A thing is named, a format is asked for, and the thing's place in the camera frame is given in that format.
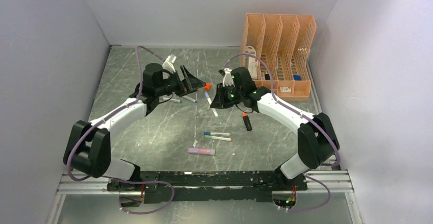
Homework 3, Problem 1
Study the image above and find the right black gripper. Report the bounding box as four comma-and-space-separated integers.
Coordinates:
211, 82, 244, 109

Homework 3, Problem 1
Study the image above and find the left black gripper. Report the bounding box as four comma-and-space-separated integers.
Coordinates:
156, 65, 206, 98

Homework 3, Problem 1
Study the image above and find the blue capped white marker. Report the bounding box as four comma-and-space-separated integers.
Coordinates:
204, 91, 220, 119

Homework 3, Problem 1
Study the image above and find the orange highlighter cap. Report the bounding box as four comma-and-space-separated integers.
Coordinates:
204, 83, 211, 91

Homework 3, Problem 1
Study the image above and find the black orange highlighter body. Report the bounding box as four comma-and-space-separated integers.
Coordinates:
242, 112, 252, 131

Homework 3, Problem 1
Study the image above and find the teal capped white marker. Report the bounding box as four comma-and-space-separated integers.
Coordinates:
204, 132, 231, 136

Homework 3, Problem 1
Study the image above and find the green capped orange marker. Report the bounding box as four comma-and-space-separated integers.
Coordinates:
205, 135, 233, 141

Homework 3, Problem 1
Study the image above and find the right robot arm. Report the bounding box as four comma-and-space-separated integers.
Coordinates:
210, 67, 340, 190

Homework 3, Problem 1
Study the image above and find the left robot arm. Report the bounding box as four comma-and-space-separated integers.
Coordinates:
63, 63, 206, 191

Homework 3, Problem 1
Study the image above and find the pink capped white marker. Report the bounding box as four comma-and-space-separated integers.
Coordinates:
183, 96, 198, 103

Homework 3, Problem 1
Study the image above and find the grey capped white marker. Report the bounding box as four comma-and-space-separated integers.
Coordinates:
162, 97, 182, 103

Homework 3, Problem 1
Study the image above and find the white packaged item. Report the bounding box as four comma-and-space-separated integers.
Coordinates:
245, 45, 258, 80

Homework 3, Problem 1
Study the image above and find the purple highlighter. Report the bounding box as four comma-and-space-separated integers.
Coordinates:
187, 147, 215, 156

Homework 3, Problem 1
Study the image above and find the blue object in organizer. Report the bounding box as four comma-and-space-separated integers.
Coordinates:
293, 74, 302, 81

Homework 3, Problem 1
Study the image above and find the orange mesh file organizer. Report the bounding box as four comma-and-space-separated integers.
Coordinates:
239, 13, 317, 102

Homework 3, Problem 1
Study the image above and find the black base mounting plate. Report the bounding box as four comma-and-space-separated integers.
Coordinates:
107, 170, 307, 204

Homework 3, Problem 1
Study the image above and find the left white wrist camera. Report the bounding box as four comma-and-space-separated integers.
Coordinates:
162, 54, 177, 74

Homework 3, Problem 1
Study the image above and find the aluminium rail frame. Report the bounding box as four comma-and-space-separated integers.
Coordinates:
57, 170, 354, 194

